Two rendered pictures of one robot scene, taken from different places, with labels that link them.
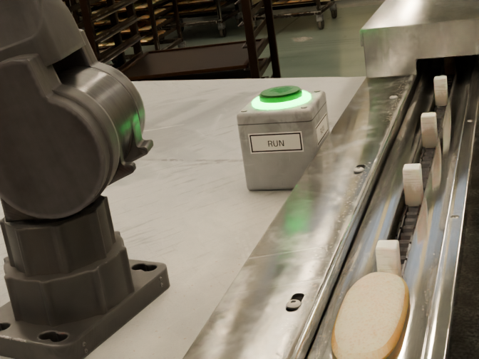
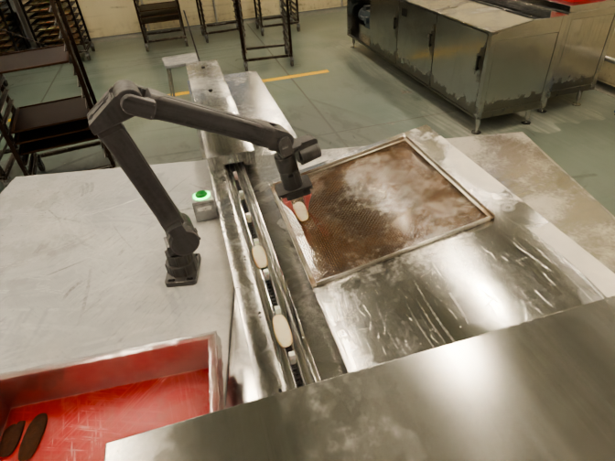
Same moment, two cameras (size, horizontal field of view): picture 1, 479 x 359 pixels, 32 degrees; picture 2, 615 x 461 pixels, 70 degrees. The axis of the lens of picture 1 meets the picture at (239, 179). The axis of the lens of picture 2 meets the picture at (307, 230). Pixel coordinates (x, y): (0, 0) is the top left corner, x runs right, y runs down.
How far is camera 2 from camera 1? 0.82 m
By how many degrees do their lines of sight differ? 35
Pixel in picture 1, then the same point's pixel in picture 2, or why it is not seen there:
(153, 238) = not seen: hidden behind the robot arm
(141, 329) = (204, 271)
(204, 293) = (211, 257)
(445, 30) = (231, 155)
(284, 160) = (207, 212)
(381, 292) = (260, 251)
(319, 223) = (235, 235)
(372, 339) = (264, 262)
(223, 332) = (235, 268)
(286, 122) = (207, 203)
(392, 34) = (216, 158)
